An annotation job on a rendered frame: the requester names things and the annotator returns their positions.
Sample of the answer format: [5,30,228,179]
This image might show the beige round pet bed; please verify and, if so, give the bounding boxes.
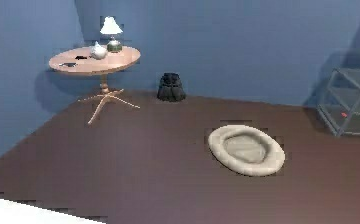
[207,124,286,177]

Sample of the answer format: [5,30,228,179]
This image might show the white shade table lamp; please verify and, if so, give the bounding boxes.
[99,15,124,54]

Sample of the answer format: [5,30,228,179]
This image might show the round wooden pedestal table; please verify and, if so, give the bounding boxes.
[48,45,142,126]

